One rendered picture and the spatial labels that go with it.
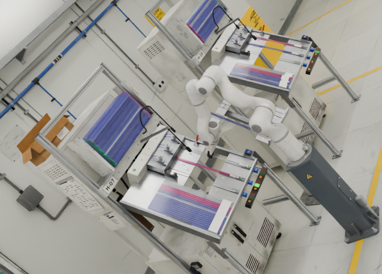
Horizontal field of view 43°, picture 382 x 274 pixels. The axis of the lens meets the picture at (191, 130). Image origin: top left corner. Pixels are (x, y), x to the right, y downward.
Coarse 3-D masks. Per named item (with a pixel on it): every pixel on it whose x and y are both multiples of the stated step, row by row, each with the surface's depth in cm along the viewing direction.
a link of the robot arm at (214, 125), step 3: (210, 123) 321; (213, 123) 321; (216, 123) 321; (210, 126) 319; (213, 126) 319; (216, 126) 319; (210, 129) 318; (213, 129) 318; (216, 129) 319; (210, 132) 320; (213, 132) 320; (216, 132) 321; (213, 135) 320; (216, 135) 323; (216, 138) 326
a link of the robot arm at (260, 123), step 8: (256, 112) 291; (264, 112) 290; (256, 120) 286; (264, 120) 287; (256, 128) 287; (264, 128) 287; (272, 128) 289; (280, 128) 293; (272, 136) 296; (280, 136) 295
